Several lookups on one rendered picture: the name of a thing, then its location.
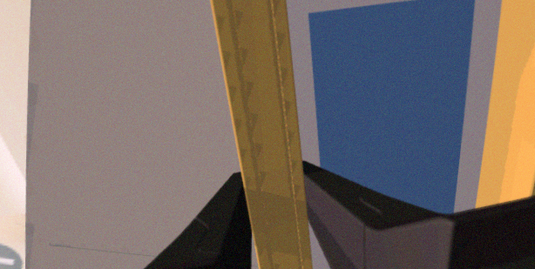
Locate grey wall panel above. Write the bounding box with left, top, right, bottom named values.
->
left=24, top=0, right=241, bottom=269

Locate gold picture frame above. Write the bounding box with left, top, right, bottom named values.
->
left=210, top=0, right=535, bottom=269

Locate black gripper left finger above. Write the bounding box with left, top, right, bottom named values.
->
left=145, top=171, right=252, bottom=269

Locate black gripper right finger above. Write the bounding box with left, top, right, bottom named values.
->
left=302, top=161, right=535, bottom=269

